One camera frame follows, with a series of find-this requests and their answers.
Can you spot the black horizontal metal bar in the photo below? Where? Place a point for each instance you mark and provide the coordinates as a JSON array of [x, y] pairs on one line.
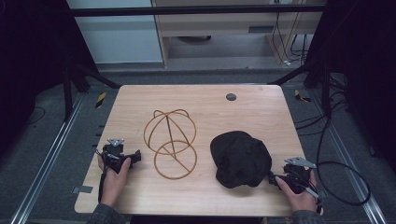
[[186, 11]]

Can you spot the light wooden desk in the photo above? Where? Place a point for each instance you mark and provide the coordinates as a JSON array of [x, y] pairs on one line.
[[218, 25]]

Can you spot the grey metal bracket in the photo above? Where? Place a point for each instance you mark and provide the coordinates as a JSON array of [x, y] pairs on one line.
[[82, 189]]

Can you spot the aluminium floor rail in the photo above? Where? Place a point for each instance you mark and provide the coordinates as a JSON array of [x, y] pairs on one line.
[[46, 161], [348, 155]]

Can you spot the black metal stand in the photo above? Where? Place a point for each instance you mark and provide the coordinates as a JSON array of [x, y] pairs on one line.
[[325, 93], [67, 93]]

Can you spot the person's left hand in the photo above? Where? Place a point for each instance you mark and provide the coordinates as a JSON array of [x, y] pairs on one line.
[[113, 183]]

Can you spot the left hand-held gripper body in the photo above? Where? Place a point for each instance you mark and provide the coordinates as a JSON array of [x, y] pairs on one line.
[[112, 152]]

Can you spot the person's right hand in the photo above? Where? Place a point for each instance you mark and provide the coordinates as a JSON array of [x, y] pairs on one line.
[[300, 200]]

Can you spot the white cabinet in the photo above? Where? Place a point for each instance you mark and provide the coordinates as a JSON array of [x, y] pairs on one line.
[[118, 40]]

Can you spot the grey round table grommet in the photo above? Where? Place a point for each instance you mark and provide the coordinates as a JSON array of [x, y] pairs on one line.
[[231, 96]]

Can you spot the dark curtain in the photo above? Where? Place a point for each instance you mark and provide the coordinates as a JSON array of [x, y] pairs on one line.
[[364, 62], [31, 62]]

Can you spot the yellow black striped tape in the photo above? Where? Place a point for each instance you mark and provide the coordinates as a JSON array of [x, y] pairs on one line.
[[300, 95], [100, 100]]

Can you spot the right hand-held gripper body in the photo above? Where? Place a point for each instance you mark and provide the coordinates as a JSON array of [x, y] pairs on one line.
[[295, 175]]

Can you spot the black cap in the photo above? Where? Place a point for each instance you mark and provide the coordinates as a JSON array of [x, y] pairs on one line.
[[239, 158]]

